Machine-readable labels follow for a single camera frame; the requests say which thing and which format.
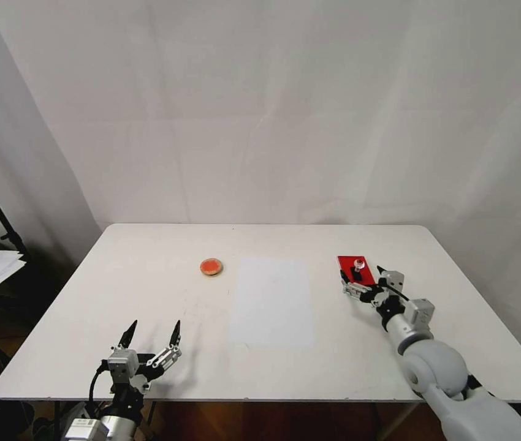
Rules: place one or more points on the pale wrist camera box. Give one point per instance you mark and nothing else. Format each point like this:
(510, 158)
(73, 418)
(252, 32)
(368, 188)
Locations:
(122, 364)
(394, 279)

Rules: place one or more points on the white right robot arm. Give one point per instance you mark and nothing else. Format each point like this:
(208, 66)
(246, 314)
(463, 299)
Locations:
(440, 367)

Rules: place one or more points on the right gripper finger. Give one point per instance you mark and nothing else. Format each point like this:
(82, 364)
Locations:
(381, 271)
(356, 289)

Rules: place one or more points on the round orange ink pad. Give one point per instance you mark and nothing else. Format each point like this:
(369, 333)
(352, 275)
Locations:
(211, 267)

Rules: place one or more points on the white paper sheet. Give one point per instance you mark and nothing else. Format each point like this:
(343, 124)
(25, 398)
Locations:
(272, 303)

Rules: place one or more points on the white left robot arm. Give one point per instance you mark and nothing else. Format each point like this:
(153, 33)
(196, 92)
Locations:
(104, 425)

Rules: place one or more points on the black table leg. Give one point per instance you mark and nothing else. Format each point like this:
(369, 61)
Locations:
(151, 413)
(56, 420)

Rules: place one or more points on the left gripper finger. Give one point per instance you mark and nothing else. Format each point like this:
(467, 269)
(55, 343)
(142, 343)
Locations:
(175, 339)
(128, 335)

